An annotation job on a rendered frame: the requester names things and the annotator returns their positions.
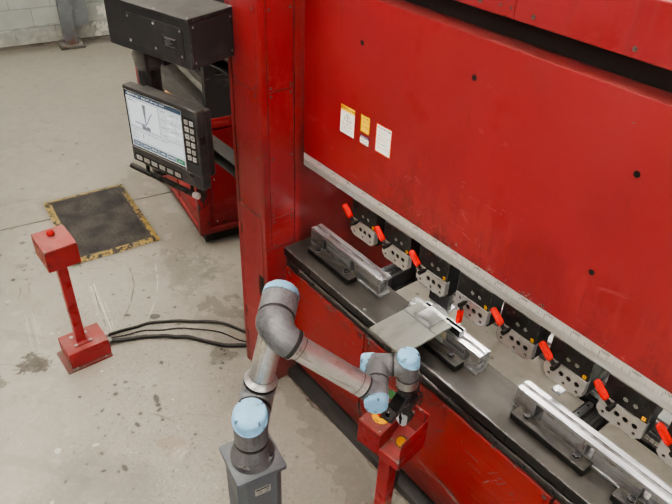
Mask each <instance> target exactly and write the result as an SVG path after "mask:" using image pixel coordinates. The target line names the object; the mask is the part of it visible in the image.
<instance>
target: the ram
mask: <svg viewBox="0 0 672 504"><path fill-rule="evenodd" d="M341 103H342V104H344V105H345V106H347V107H349V108H351V109H353V110H355V123H354V138H352V137H350V136H349V135H347V134H345V133H343V132H342V131H340V121H341ZM361 114H362V115H364V116H366V117H368V118H370V128H369V135H367V134H365V133H364V132H362V131H360V130H361ZM377 123H379V124H380V125H382V126H384V127H386V128H388V129H390V130H391V131H392V139H391V150H390V159H389V158H387V157H385V156H383V155H382V154H380V153H378V152H377V151H375V139H376V126H377ZM360 134H361V135H363V136H365V137H367V138H368V139H369V142H368V147H367V146H366V145H364V144H362V143H361V142H360ZM304 153H306V154H307V155H309V156H310V157H312V158H313V159H315V160H316V161H318V162H319V163H321V164H322V165H324V166H325V167H327V168H328V169H330V170H332V171H333V172H335V173H336V174H338V175H339V176H341V177H342V178H344V179H345V180H347V181H348V182H350V183H351V184H353V185H354V186H356V187H357V188H359V189H360V190H362V191H363V192H365V193H366V194H368V195H369V196H371V197H373V198H374V199H376V200H377V201H379V202H380V203H382V204H383V205H385V206H386V207H388V208H389V209H391V210H392V211H394V212H395V213H397V214H398V215H400V216H401V217H403V218H404V219H406V220H407V221H409V222H410V223H412V224H414V225H415V226H417V227H418V228H420V229H421V230H423V231H424V232H426V233H427V234H429V235H430V236H432V237H433V238H435V239H436V240H438V241H439V242H441V243H442V244H444V245H445V246H447V247H448V248H450V249H451V250H453V251H454V252H456V253H458V254H459V255H461V256H462V257H464V258H465V259H467V260H468V261H470V262H471V263H473V264H474V265H476V266H477V267H479V268H480V269H482V270H483V271H485V272H486V273H488V274H489V275H491V276H492V277H494V278H495V279H497V280H499V281H500V282H502V283H503V284H505V285H506V286H508V287H509V288H511V289H512V290H514V291H515V292H517V293H518V294H520V295H521V296H523V297H524V298H526V299H527V300H529V301H530V302H532V303H533V304H535V305H536V306H538V307H540V308H541V309H543V310H544V311H546V312H547V313H549V314H550V315H552V316H553V317H555V318H556V319H558V320H559V321H561V322H562V323H564V324H565V325H567V326H568V327H570V328H571V329H573V330H574V331H576V332H577V333H579V334H581V335H582V336H584V337H585V338H587V339H588V340H590V341H591V342H593V343H594V344H596V345H597V346H599V347H600V348H602V349H603V350H605V351H606V352H608V353H609V354H611V355H612V356H614V357H615V358H617V359H618V360H620V361H622V362H623V363H625V364H626V365H628V366H629V367H631V368H632V369H634V370H635V371H637V372H638V373H640V374H641V375H643V376H644V377H646V378H647V379H649V380H650V381H652V382H653V383H655V384H656V385H658V386H659V387H661V388H662V389H664V390H666V391H667V392H669V393H670V394H672V93H670V92H667V91H664V90H661V89H658V88H655V87H653V86H650V85H647V84H644V83H641V82H638V81H635V80H632V79H630V78H627V77H624V76H621V75H618V74H615V73H612V72H609V71H607V70H604V69H601V68H598V67H595V66H592V65H589V64H586V63H584V62H581V61H578V60H575V59H572V58H569V57H566V56H563V55H561V54H558V53H555V52H552V51H549V50H546V49H543V48H540V47H538V46H535V45H532V44H529V43H526V42H523V41H520V40H517V39H515V38H512V37H509V36H506V35H503V34H500V33H497V32H494V31H492V30H489V29H486V28H483V27H480V26H477V25H474V24H471V23H469V22H466V21H463V20H460V19H457V18H454V17H451V16H448V15H446V14H443V13H440V12H437V11H434V10H431V9H428V8H425V7H423V6H420V5H417V4H414V3H411V2H408V1H405V0H305V48H304ZM304 165H305V166H307V167H308V168H310V169H311V170H313V171H314V172H316V173H317V174H318V175H320V176H321V177H323V178H324V179H326V180H327V181H329V182H330V183H332V184H333V185H335V186H336V187H338V188H339V189H341V190H342V191H344V192H345V193H346V194H348V195H349V196H351V197H352V198H354V199H355V200H357V201H358V202H360V203H361V204H363V205H364V206H366V207H367V208H369V209H370V210H372V211H373V212H374V213H376V214H377V215H379V216H380V217H382V218H383V219H385V220H386V221H388V222H389V223H391V224H392V225H394V226H395V227H397V228H398V229H399V230H401V231H402V232H404V233H405V234H407V235H408V236H410V237H411V238H413V239H414V240H416V241H417V242H419V243H420V244H422V245H423V246H425V247H426V248H427V249H429V250H430V251H432V252H433V253H435V254H436V255H438V256H439V257H441V258H442V259H444V260H445V261H447V262H448V263H450V264H451V265H453V266H454V267H455V268H457V269H458V270H460V271H461V272H463V273H464V274H466V275H467V276H469V277H470V278H472V279H473V280H475V281H476V282H478V283H479V284H480V285H482V286H483V287H485V288H486V289H488V290H489V291H491V292H492V293H494V294H495V295H497V296H498V297H500V298H501V299H503V300H504V301H506V302H507V303H508V304H510V305H511V306H513V307H514V308H516V309H517V310H519V311H520V312H522V313H523V314H525V315H526V316H528V317H529V318H531V319H532V320H534V321H535V322H536V323H538V324H539V325H541V326H542V327H544V328H545V329H547V330H548V331H550V332H551V333H553V334H554V335H556V336H557V337H559V338H560V339H561V340H563V341H564V342H566V343H567V344H569V345H570V346H572V347H573V348H575V349H576V350H578V351H579V352H581V353H582V354H584V355H585V356H587V357H588V358H589V359H591V360H592V361H594V362H595V363H597V364H598V365H600V366H601V367H603V368H604V369H606V370H607V371H609V372H610V373H612V374H613V375H615V376H616V377H617V378H619V379H620V380H622V381H623V382H625V383H626V384H628V385H629V386H631V387H632V388H634V389H635V390H637V391H638V392H640V393H641V394H642V395H644V396H645V397H647V398H648V399H650V400H651V401H653V402H654V403H656V404H657V405H659V406H660V407H662V408H663V409H665V410H666V411H668V412H669V413H670V414H672V405H671V404H669V403H668V402H666V401H665V400H663V399H662V398H660V397H659V396H657V395H656V394H654V393H653V392H651V391H650V390H648V389H647V388H645V387H644V386H642V385H641V384H639V383H638V382H636V381H635V380H633V379H632V378H630V377H629V376H627V375H626V374H625V373H623V372H622V371H620V370H619V369H617V368H616V367H614V366H613V365H611V364H610V363H608V362H607V361H605V360H604V359H602V358H601V357H599V356H598V355H596V354H595V353H593V352H592V351H590V350H589V349H587V348H586V347H584V346H583V345H581V344H580V343H578V342H577V341H575V340H574V339H572V338H571V337H569V336H568V335H566V334H565V333H563V332H562V331H560V330H559V329H557V328H556V327H554V326H553V325H551V324H550V323H548V322H547V321H545V320H544V319H542V318H541V317H539V316H538V315H536V314H535V313H533V312H532V311H530V310H529V309H527V308H526V307H524V306H523V305H521V304H520V303H518V302H517V301H515V300H514V299H512V298H511V297H509V296H508V295H507V294H505V293H504V292H502V291H501V290H499V289H498V288H496V287H495V286H493V285H492V284H490V283H489V282H487V281H486V280H484V279H483V278H481V277H480V276H478V275H477V274H475V273H474V272H472V271H471V270H469V269H468V268H466V267H465V266H463V265H462V264H460V263H459V262H457V261H456V260H454V259H453V258H451V257H450V256H448V255H447V254H445V253H444V252H442V251H441V250H439V249H438V248H436V247H435V246H433V245H432V244H430V243H429V242H427V241H426V240H424V239H423V238H421V237H420V236H418V235H417V234H415V233H414V232H412V231H411V230H409V229H408V228H406V227H405V226H403V225H402V224H400V223H399V222H397V221H396V220H394V219H393V218H391V217H390V216H389V215H387V214H386V213H384V212H383V211H381V210H380V209H378V208H377V207H375V206H374V205H372V204H371V203H369V202H368V201H366V200H365V199H363V198H362V197H360V196H359V195H357V194H356V193H354V192H353V191H351V190H350V189H348V188H347V187H345V186H344V185H342V184H341V183H339V182H338V181H336V180H335V179H333V178H332V177H330V176H329V175H327V174H326V173H324V172H323V171H321V170H320V169H318V168H317V167H315V166H314V165H312V164H311V163H309V162H308V161H306V160H305V159H304Z"/></svg>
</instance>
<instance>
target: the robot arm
mask: <svg viewBox="0 0 672 504"><path fill-rule="evenodd" d="M299 300H300V297H299V290H298V289H297V287H295V285H294V284H292V283H291V282H289V281H286V280H273V281H270V282H268V283H267V284H266V285H265V286H264V289H263V290H262V296H261V300H260V304H259V308H258V311H257V315H256V319H255V325H256V330H257V332H258V336H257V341H256V345H255V350H254V354H253V359H252V363H251V368H250V369H248V370H247V371H246V373H245V375H244V379H243V382H242V388H241V392H240V396H239V400H238V403H237V404H236V406H235V407H234V409H233V412H232V418H231V422H232V427H233V436H234V443H233V445H232V447H231V450H230V460H231V464H232V466H233V467H234V468H235V469H236V470H237V471H238V472H240V473H243V474H246V475H255V474H259V473H262V472H264V471H265V470H267V469H268V468H269V467H270V466H271V464H272V463H273V460H274V447H273V444H272V442H271V441H270V439H269V434H268V426H269V420H270V414H271V409H272V404H273V399H274V395H275V391H276V387H277V383H278V378H277V375H276V374H275V373H276V369H277V365H278V361H279V358H280V356H281V357H283V358H284V359H286V360H290V359H293V360H295V361H296V362H298V363H300V364H302V365H303V366H305V367H307V368H309V369H310V370H312V371H314V372H315V373H317V374H319V375H321V376H322V377H324V378H326V379H328V380H329V381H331V382H333V383H335V384H336V385H338V386H340V387H341V388H343V389H345V390H347V391H348V392H350V393H352V394H354V395H355V396H357V397H359V398H360V399H362V400H364V407H365V409H366V410H367V411H368V412H370V413H372V414H380V413H381V417H382V418H383V419H384V420H385V421H387V422H388V423H390V424H392V423H393V422H394V421H395V419H396V420H397V422H398V423H399V424H400V425H401V426H406V425H407V424H408V423H409V422H410V421H411V420H412V419H413V417H414V414H415V411H412V410H413V408H414V407H415V406H416V405H417V402H418V406H419V405H420V404H421V403H422V402H423V392H421V391H420V379H419V370H420V365H421V363H420V354H419V352H418V351H417V350H416V349H415V348H413V347H404V348H401V349H400V350H399V351H398V353H375V352H367V353H362V354H361V357H360V369H358V368H356V367H355V366H353V365H351V364H350V363H348V362H346V361H345V360H343V359H341V358H340V357H338V356H336V355H335V354H333V353H331V352H330V351H328V350H326V349H325V348H323V347H321V346H320V345H318V344H316V343H315V342H313V341H311V340H310V339H308V338H306V337H305V335H304V332H303V331H301V330H300V329H298V328H297V327H296V325H295V318H296V313H297V307H298V302H299ZM394 376H395V377H396V388H397V392H396V394H395V395H394V396H393V398H392V399H391V401H390V402H389V403H388V401H389V377H394ZM418 393H421V394H420V395H418ZM421 397H422V400H421V401H420V398H421ZM419 401H420V402H419Z"/></svg>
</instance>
